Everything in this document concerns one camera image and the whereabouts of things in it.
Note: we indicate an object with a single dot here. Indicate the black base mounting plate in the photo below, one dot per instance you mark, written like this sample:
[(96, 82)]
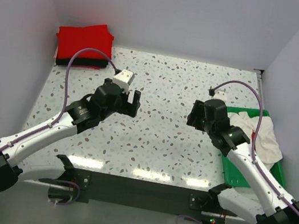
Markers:
[(85, 185)]

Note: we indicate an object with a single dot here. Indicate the white t-shirt red print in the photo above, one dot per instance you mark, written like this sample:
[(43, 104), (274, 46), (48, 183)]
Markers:
[(266, 145)]

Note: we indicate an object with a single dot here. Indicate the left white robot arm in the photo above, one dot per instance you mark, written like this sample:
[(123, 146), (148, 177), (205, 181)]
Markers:
[(86, 113)]

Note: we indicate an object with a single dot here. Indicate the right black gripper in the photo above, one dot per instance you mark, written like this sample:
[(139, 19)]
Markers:
[(197, 116)]

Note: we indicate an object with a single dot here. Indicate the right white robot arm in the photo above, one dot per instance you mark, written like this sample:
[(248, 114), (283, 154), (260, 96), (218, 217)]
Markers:
[(275, 205)]

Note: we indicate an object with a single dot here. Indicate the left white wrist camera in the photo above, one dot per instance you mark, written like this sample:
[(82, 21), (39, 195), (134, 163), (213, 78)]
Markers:
[(123, 78)]

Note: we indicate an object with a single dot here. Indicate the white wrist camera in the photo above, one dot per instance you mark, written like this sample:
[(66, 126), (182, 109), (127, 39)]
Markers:
[(123, 78), (218, 94)]

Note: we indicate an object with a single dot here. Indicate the red folded t-shirt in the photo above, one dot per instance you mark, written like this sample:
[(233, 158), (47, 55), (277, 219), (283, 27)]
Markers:
[(72, 39)]

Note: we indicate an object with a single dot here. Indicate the green plastic tray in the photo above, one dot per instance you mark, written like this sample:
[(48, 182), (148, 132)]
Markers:
[(242, 170)]

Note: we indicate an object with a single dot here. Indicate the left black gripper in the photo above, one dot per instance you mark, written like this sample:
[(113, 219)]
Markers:
[(129, 104)]

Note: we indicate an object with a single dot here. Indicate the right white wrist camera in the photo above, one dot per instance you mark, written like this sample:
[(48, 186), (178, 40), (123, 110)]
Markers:
[(218, 94)]

